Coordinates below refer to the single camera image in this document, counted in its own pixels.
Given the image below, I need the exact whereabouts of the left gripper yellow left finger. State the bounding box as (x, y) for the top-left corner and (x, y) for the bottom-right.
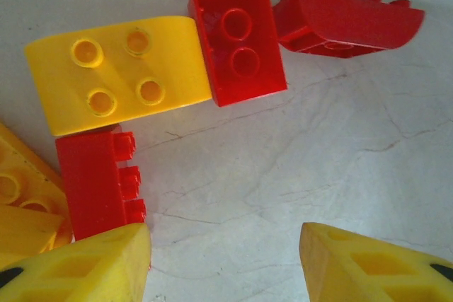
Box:
(0, 222), (153, 302)

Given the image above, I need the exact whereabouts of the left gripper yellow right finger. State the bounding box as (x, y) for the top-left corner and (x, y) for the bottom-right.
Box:
(299, 222), (453, 302)

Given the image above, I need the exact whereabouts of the red rectangular lego brick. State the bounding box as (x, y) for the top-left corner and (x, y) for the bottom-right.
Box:
(186, 0), (288, 108)
(55, 123), (149, 243)

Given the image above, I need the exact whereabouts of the yellow curved lego brick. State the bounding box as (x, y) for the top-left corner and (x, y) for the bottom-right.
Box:
(23, 15), (213, 137)

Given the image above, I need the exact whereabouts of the red curved lego brick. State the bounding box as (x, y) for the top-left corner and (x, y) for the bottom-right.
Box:
(272, 0), (426, 59)

